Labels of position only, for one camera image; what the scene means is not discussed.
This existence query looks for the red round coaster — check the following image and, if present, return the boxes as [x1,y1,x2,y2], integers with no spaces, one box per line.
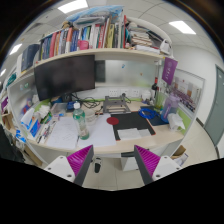
[107,117,119,125]

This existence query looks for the row of books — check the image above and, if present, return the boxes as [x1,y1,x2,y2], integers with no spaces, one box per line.
[39,16,170,60]

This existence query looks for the blue small box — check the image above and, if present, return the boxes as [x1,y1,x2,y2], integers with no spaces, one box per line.
[67,102,74,111]

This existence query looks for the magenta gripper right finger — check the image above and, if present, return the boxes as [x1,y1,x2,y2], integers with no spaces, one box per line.
[133,144,183,186]

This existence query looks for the clear plastic water bottle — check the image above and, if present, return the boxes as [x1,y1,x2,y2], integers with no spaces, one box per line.
[73,102,89,140]

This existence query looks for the blue plastic bag on books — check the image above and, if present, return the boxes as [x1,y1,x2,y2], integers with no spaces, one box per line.
[66,5,123,22]

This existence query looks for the wooden book shelf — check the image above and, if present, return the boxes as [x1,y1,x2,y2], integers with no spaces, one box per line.
[16,48,166,77]

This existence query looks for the grey metal laptop stand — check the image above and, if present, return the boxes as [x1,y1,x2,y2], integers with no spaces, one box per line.
[103,96,131,114]

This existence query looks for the black desk mat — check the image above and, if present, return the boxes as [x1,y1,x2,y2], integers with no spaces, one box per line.
[112,112,155,140]

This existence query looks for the purple water jug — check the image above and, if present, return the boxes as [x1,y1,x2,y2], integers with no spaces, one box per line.
[161,93,179,123]

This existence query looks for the dark blue binder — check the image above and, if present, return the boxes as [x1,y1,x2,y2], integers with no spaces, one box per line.
[21,44,40,71]

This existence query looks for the purple hanging banner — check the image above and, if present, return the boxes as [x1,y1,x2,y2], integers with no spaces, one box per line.
[162,58,178,85]

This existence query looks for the black computer monitor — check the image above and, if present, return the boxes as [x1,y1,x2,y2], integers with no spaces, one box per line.
[34,55,95,101]

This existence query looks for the white sheet on mat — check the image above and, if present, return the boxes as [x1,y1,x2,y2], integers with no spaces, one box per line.
[118,128,141,140]

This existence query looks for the white tissue pack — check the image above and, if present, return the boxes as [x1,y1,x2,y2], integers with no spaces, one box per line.
[168,113,185,131]

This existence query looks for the white paper sheets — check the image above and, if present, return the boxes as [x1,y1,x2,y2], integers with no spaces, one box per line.
[45,113,118,150]

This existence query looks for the green drinking glass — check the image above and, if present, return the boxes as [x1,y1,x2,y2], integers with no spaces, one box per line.
[154,92,165,110]

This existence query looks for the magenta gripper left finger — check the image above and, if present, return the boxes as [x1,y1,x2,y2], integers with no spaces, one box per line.
[44,144,95,187]

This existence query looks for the dark wine bottle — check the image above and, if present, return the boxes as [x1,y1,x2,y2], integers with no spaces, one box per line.
[151,77,158,99]

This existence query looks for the white tissue box left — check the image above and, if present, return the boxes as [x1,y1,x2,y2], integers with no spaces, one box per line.
[21,108,41,137]

